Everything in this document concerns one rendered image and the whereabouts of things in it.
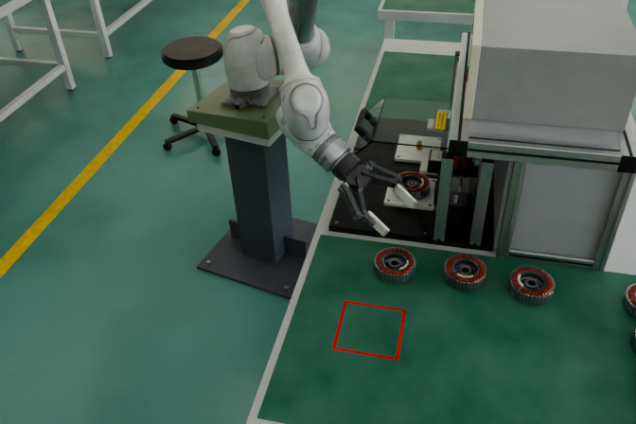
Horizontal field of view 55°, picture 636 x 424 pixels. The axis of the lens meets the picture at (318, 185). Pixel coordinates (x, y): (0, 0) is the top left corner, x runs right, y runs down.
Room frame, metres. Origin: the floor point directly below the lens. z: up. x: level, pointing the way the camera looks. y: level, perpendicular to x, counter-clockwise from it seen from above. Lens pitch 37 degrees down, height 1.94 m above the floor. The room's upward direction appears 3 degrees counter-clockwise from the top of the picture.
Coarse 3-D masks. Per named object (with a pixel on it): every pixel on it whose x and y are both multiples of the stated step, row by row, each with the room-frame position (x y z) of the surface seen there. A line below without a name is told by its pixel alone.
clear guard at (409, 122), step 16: (384, 112) 1.50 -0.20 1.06; (400, 112) 1.49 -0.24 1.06; (416, 112) 1.49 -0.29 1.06; (432, 112) 1.49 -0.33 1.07; (448, 112) 1.48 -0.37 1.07; (368, 128) 1.46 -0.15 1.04; (384, 128) 1.41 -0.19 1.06; (400, 128) 1.41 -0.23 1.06; (416, 128) 1.40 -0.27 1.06; (432, 128) 1.40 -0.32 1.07; (448, 128) 1.40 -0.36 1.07; (368, 144) 1.35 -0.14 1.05; (400, 144) 1.33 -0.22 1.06; (416, 144) 1.33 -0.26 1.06; (432, 144) 1.32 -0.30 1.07; (448, 144) 1.32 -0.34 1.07
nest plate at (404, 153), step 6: (402, 150) 1.72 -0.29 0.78; (408, 150) 1.72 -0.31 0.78; (414, 150) 1.72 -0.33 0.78; (420, 150) 1.71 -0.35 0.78; (426, 150) 1.71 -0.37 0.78; (396, 156) 1.69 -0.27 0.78; (402, 156) 1.69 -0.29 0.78; (408, 156) 1.68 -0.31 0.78; (414, 156) 1.68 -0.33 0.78; (420, 156) 1.68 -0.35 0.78; (426, 156) 1.68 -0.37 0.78; (408, 162) 1.67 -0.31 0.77; (414, 162) 1.66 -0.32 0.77; (420, 162) 1.66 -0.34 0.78
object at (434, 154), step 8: (432, 152) 1.50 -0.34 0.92; (440, 152) 1.49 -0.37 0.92; (424, 160) 1.52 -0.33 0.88; (432, 160) 1.46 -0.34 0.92; (440, 160) 1.45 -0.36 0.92; (424, 168) 1.47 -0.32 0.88; (432, 168) 1.45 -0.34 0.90; (440, 168) 1.44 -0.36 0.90; (464, 168) 1.44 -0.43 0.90; (472, 176) 1.42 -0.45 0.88
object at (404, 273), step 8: (392, 248) 1.23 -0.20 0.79; (376, 256) 1.21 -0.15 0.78; (384, 256) 1.21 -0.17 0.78; (392, 256) 1.22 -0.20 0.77; (400, 256) 1.21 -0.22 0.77; (408, 256) 1.20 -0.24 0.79; (376, 264) 1.18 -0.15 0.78; (384, 264) 1.20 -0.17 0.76; (392, 264) 1.20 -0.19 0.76; (400, 264) 1.18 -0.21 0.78; (408, 264) 1.17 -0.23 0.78; (376, 272) 1.17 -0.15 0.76; (384, 272) 1.15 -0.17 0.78; (392, 272) 1.14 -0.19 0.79; (400, 272) 1.14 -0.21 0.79; (408, 272) 1.15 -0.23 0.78; (384, 280) 1.14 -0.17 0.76; (392, 280) 1.14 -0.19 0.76; (400, 280) 1.13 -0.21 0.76
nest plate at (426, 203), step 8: (432, 184) 1.53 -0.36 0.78; (392, 192) 1.49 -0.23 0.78; (432, 192) 1.48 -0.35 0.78; (384, 200) 1.45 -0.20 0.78; (392, 200) 1.45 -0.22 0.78; (400, 200) 1.45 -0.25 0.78; (416, 200) 1.45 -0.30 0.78; (424, 200) 1.45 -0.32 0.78; (432, 200) 1.44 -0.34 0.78; (416, 208) 1.42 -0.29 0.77; (424, 208) 1.41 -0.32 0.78; (432, 208) 1.41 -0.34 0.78
